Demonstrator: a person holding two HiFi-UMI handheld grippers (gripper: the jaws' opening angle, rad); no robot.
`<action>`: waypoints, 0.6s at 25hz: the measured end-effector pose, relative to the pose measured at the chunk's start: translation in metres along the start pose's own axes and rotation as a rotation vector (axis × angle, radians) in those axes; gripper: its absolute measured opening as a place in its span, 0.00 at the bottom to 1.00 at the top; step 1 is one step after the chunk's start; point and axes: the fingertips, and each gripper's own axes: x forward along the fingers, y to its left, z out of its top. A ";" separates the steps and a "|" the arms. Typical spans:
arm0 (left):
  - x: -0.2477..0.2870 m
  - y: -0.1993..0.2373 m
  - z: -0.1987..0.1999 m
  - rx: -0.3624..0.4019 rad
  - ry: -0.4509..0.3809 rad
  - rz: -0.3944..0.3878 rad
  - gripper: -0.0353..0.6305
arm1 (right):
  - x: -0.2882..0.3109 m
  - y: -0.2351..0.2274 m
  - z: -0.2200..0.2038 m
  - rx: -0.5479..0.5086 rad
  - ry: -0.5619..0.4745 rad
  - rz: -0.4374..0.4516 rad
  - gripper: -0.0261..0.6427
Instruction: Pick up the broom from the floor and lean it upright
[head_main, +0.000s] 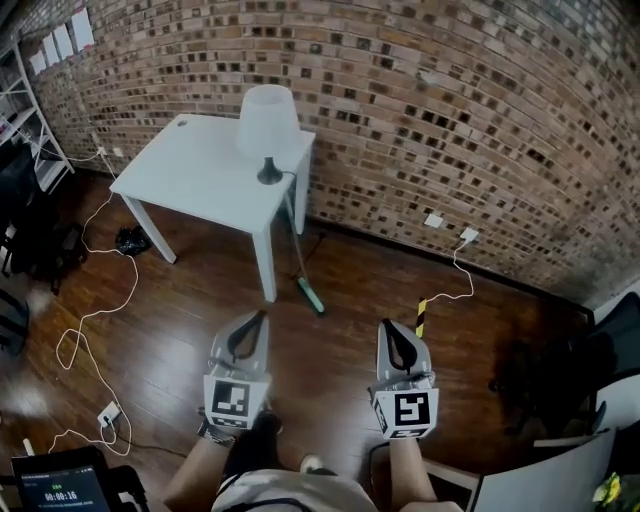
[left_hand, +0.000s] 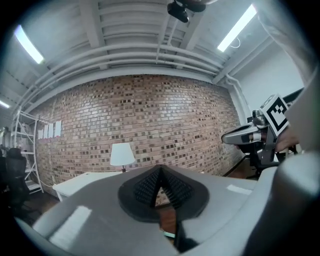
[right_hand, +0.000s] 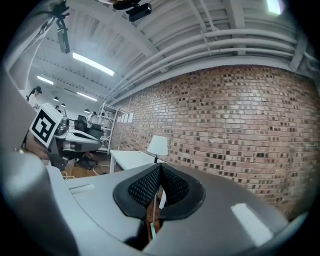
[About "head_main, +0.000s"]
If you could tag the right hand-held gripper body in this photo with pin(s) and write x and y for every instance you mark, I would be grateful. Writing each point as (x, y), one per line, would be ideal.
(412, 407)

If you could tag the person's left forearm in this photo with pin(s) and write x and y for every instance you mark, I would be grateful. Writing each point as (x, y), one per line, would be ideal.
(200, 470)

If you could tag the person's right forearm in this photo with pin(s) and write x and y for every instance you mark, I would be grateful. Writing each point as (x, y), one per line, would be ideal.
(407, 470)

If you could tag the white shade table lamp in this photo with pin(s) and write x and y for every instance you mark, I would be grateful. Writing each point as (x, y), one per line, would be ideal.
(267, 120)

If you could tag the person's beige shirt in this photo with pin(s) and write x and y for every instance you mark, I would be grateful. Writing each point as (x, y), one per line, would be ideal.
(300, 492)

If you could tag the white wall socket plate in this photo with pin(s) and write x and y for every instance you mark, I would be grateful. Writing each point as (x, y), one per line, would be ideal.
(433, 220)

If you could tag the yellow black striped tape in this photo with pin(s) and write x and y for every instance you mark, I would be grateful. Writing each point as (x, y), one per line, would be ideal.
(421, 317)

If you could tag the white wall plug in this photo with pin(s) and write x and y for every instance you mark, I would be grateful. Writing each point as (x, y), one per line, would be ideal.
(469, 234)

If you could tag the person's right shoe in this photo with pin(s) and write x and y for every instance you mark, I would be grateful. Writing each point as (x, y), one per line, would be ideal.
(312, 464)

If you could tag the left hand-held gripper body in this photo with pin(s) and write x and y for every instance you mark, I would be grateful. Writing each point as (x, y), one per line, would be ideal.
(230, 402)

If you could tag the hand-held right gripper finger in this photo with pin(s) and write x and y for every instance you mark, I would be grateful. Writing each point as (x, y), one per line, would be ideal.
(424, 360)
(382, 357)

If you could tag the yellow toy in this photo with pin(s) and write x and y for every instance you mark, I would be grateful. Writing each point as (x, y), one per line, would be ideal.
(607, 487)

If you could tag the white power strip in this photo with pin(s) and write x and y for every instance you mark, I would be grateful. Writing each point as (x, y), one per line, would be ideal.
(109, 415)

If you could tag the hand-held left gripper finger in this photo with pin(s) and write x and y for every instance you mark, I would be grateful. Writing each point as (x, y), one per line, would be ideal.
(219, 347)
(264, 350)

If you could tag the black plastic bag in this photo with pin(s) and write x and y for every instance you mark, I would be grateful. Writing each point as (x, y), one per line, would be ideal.
(132, 241)

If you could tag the black tablet with timer screen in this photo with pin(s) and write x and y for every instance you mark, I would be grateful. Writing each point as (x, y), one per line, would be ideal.
(60, 485)

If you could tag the patterned wristband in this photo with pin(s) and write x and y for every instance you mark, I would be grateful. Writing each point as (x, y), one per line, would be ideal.
(217, 434)

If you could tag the person's black trousers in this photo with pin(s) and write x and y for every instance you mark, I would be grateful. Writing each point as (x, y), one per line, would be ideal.
(255, 445)

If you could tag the white metal shelf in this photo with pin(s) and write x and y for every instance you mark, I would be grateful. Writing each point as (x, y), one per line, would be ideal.
(55, 177)

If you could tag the white square table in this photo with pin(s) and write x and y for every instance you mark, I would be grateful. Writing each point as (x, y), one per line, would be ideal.
(200, 170)

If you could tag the white paper sheet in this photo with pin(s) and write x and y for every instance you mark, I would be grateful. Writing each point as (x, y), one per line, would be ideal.
(82, 30)
(64, 41)
(37, 62)
(50, 49)

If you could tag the grey desk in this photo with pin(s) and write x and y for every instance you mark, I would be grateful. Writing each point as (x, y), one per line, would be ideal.
(540, 480)

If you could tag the black office chair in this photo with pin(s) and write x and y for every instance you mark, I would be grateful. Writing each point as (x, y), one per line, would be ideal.
(20, 200)
(615, 345)

